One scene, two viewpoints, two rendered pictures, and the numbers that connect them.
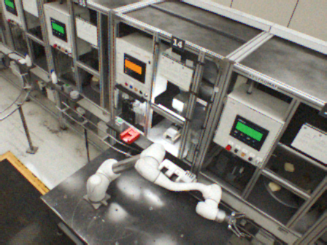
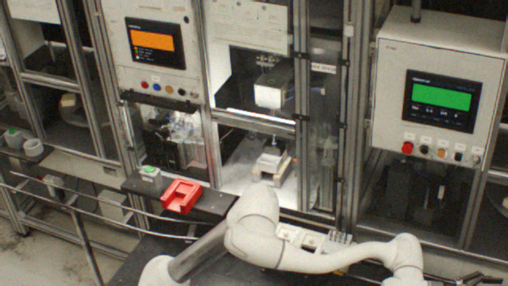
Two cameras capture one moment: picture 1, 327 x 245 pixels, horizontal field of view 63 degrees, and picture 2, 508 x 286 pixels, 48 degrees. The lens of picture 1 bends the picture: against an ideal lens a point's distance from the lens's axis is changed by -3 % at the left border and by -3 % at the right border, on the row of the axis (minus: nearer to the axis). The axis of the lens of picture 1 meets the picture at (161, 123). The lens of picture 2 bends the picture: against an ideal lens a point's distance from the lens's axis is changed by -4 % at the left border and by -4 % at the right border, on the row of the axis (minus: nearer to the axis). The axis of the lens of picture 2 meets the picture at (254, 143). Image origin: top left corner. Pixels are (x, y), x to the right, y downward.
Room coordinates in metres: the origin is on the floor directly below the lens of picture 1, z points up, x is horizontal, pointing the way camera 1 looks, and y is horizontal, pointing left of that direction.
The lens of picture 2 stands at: (-0.04, 0.18, 2.70)
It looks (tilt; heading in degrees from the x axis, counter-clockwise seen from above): 37 degrees down; 354
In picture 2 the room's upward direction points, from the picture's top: 4 degrees counter-clockwise
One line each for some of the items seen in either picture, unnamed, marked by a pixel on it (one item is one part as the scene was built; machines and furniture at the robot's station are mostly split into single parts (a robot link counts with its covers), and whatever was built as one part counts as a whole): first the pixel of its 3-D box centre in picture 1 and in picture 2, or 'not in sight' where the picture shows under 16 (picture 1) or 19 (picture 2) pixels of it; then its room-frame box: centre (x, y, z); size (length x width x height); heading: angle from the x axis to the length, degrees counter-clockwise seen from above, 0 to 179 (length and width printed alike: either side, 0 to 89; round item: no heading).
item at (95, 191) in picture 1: (96, 186); not in sight; (1.36, 0.48, 0.85); 0.18 x 0.16 x 0.22; 164
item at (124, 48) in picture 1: (141, 65); (166, 35); (2.19, 0.26, 1.60); 0.42 x 0.29 x 0.46; 57
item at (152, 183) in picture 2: (120, 124); (152, 179); (2.05, 0.42, 0.97); 0.08 x 0.08 x 0.12; 57
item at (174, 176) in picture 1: (176, 176); (309, 250); (1.60, -0.21, 0.84); 0.36 x 0.14 x 0.10; 57
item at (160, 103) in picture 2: (130, 92); (157, 100); (2.07, 0.33, 1.37); 0.36 x 0.04 x 0.04; 57
